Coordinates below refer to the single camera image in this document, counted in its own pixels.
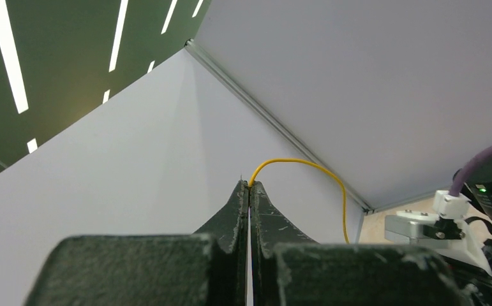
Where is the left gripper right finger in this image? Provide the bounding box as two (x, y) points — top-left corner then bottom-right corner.
(250, 182), (471, 305)

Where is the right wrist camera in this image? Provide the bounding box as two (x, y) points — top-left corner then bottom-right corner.
(385, 190), (492, 276)

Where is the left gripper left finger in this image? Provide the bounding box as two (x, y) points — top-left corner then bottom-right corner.
(25, 180), (249, 305)

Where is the yellow cable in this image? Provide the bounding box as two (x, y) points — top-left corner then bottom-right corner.
(248, 158), (352, 245)

